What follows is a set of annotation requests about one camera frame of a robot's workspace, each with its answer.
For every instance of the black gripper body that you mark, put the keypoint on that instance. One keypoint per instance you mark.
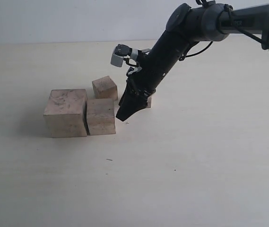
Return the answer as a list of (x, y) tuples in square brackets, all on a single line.
[(141, 85)]

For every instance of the second largest wooden cube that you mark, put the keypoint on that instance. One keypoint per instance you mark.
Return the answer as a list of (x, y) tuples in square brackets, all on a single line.
[(101, 116)]

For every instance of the third largest wooden cube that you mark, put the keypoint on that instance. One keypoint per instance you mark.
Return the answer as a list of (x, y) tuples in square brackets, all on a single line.
[(105, 87)]

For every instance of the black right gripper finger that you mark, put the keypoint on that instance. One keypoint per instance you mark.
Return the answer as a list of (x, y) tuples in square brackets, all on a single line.
[(130, 106)]

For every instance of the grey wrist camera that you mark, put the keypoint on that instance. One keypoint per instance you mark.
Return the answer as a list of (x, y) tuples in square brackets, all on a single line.
[(123, 53)]

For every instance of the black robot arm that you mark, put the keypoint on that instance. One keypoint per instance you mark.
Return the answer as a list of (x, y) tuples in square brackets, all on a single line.
[(209, 22)]

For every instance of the smallest wooden cube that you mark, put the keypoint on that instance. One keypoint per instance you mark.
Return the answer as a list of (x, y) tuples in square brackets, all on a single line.
[(149, 102)]

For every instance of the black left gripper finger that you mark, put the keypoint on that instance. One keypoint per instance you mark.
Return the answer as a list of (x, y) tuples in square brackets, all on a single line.
[(125, 93)]

